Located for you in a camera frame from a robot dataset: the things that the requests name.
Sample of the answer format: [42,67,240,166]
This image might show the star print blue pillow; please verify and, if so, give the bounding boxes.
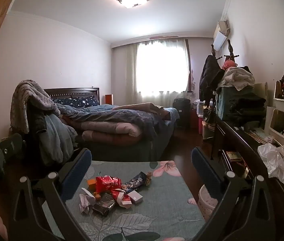
[53,96,100,109]

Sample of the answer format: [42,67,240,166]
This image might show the white air conditioner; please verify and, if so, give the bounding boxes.
[212,19,231,51]

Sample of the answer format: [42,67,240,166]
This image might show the dark wooden headboard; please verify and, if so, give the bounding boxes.
[43,88,100,106]

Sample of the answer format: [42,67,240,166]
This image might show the dark wooden dresser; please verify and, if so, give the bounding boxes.
[214,115,284,241]

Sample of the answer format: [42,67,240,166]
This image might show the dark blue snack wrapper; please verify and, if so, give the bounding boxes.
[123,172,149,191]

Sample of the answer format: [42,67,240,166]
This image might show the folded pink quilt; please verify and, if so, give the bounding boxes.
[82,120,142,146]

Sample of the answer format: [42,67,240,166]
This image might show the white clothes pile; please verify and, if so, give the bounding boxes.
[218,66,256,91]

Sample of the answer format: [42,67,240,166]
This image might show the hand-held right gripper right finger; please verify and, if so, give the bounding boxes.
[191,147,276,241]

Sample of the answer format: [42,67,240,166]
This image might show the white plastic bag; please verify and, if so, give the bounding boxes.
[258,143,284,188]

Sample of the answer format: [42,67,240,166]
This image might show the floral green tablecloth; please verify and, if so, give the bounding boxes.
[42,161,206,241]

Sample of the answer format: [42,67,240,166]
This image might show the red and white wrapper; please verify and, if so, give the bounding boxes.
[110,188,132,209]

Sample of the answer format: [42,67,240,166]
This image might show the black jacket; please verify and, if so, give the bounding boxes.
[199,55,225,101]

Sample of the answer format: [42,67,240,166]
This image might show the white window curtain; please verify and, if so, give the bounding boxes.
[126,38,191,103]

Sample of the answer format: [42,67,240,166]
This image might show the dark folded clothes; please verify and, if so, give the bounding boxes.
[228,93,267,131]

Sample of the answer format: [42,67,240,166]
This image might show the dark shiny wrapper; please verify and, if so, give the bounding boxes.
[92,193,116,216]

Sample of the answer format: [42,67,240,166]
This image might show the pink waste bin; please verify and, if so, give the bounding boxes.
[198,184,219,223]

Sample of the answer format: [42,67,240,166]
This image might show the black suitcase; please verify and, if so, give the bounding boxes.
[173,98,191,130]

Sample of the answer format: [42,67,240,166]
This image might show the small white box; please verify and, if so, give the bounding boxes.
[127,190,143,204]

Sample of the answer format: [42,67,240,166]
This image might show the light blue fleece robe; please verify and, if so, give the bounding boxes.
[39,114,78,166]

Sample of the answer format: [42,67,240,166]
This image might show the red container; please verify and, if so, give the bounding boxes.
[196,117,204,135]

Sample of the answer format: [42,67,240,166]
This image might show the red snack wrapper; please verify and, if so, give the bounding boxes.
[95,176,122,194]

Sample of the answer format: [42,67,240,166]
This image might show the bed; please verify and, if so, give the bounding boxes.
[77,105,180,162]

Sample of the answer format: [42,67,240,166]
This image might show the brown blanket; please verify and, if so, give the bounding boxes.
[112,102,166,116]

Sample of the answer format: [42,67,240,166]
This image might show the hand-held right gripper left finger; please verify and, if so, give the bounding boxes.
[9,148,93,241]

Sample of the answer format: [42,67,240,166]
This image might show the wooden coat rack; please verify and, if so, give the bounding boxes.
[211,40,240,63]

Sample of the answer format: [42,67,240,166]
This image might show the grey fleece blanket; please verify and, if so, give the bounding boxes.
[10,80,61,134]

